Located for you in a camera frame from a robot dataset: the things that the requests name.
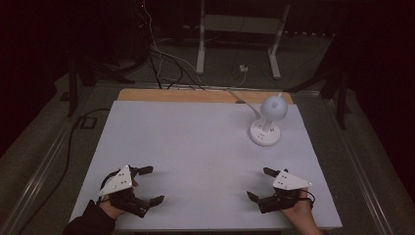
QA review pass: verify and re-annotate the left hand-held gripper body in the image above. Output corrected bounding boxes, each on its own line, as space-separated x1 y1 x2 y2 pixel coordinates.
98 164 152 219

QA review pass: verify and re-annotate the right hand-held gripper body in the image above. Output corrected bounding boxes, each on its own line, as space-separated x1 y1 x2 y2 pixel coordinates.
256 168 313 215

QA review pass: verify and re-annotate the person's left hand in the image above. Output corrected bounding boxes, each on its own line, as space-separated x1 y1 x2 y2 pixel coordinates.
97 197 127 220

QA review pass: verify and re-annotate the person's right hand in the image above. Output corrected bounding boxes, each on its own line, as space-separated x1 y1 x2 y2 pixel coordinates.
279 187 316 229

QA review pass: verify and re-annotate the white desk lamp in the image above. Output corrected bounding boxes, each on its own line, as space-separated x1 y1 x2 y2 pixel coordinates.
249 92 289 148

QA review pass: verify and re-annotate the white table mat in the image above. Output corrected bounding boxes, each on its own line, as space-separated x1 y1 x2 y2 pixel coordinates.
69 100 344 232

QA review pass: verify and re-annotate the black metal stand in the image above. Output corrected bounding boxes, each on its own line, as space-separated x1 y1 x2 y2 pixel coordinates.
283 63 354 130
66 53 137 118

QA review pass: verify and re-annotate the white metal stand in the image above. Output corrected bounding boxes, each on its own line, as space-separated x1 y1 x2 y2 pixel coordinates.
195 0 293 80

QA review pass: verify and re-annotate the black floor cable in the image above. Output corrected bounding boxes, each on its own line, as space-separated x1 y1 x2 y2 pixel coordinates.
18 108 112 235

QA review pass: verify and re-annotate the black square frame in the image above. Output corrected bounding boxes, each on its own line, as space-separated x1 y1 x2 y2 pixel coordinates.
78 116 98 130

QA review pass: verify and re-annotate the metal floor rail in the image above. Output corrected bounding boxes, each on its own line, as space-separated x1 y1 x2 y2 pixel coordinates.
0 85 96 235
321 96 397 235

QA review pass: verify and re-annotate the grey lamp cable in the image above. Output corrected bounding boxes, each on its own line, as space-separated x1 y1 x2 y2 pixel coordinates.
226 88 264 120

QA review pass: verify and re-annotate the white cables bundle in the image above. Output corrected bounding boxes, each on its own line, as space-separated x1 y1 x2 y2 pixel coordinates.
140 0 205 90

